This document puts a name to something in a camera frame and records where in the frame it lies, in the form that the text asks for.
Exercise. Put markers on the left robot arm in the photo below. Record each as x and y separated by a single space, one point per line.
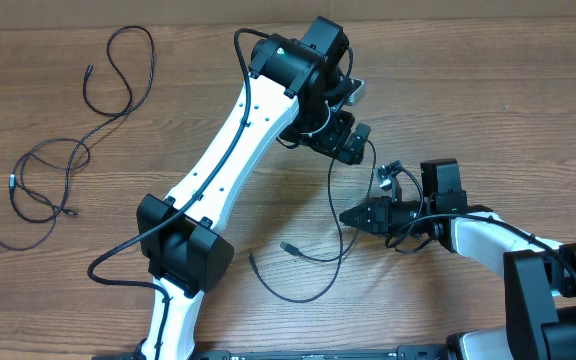
293 90

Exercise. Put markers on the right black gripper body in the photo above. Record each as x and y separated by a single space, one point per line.
378 216

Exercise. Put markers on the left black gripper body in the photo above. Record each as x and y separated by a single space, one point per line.
341 138

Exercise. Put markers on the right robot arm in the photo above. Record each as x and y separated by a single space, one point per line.
539 274

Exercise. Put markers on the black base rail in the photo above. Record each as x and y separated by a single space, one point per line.
318 354

